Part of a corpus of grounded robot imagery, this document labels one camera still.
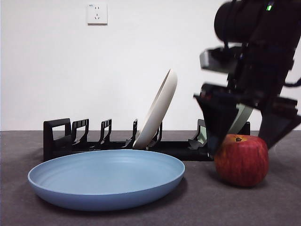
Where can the blue plate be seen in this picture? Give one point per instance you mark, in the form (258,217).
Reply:
(105,174)

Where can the white wall socket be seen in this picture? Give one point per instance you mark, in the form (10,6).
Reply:
(97,13)

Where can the black plate rack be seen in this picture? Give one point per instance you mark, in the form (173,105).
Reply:
(195,155)

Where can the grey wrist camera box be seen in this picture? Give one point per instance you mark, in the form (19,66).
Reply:
(211,58)

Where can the cream plate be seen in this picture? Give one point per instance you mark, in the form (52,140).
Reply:
(160,113)

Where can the green plate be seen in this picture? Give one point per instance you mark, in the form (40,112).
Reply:
(242,117)

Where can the red yellow apple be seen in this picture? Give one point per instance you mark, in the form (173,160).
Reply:
(242,162)

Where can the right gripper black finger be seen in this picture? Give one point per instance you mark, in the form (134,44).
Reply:
(216,122)
(275,127)

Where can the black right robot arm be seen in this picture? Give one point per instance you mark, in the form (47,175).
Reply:
(235,21)

